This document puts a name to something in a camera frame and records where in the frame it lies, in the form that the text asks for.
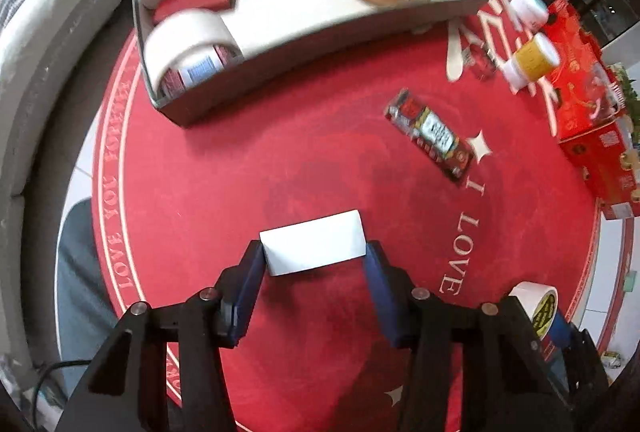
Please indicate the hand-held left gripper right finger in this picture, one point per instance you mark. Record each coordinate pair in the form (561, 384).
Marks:
(385, 297)

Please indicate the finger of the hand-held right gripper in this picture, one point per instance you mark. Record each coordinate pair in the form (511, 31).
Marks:
(556, 332)

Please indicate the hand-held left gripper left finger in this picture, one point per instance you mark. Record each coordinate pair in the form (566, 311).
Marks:
(245, 292)

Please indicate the white yellow-core tape roll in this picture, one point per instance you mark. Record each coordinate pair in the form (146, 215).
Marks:
(530, 299)

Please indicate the small white cardboard box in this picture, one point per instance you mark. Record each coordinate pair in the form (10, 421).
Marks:
(315, 242)

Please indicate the red snack packet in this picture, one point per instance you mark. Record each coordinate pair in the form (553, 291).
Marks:
(430, 135)

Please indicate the red gift box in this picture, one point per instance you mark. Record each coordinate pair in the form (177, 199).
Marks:
(585, 112)

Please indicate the green plant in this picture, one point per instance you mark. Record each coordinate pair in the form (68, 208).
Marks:
(629, 87)

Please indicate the large white tape roll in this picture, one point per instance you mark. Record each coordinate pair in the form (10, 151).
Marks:
(185, 35)

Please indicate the yellow jar with white lid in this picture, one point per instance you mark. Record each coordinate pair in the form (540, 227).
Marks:
(532, 60)

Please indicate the white sofa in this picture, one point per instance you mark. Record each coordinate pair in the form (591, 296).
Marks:
(45, 87)

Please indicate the white teal cream jar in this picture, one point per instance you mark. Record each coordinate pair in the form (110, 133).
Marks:
(527, 10)

